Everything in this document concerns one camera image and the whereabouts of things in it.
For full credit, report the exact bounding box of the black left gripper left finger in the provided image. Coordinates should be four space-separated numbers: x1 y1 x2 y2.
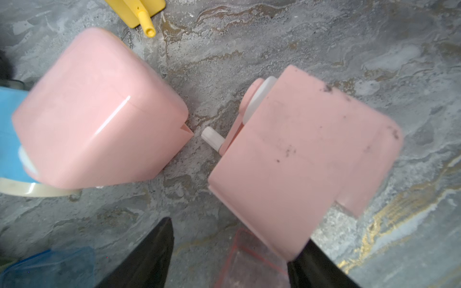
97 217 174 288

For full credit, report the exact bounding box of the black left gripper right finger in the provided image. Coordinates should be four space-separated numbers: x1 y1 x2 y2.
287 240 360 288

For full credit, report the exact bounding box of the pink clear sharpener tray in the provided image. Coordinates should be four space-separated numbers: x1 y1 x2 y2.
214 229 290 288

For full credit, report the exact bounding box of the pink pencil sharpener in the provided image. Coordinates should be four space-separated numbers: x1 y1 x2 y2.
12 28 193 189
201 66 404 261

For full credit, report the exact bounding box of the yellow pencil sharpener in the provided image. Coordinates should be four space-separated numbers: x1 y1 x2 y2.
105 0 166 38

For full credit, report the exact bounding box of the blue clear sharpener tray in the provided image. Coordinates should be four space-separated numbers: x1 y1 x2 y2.
1 247 96 288

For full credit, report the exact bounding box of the blue pencil sharpener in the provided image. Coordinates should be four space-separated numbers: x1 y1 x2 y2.
1 87 81 198

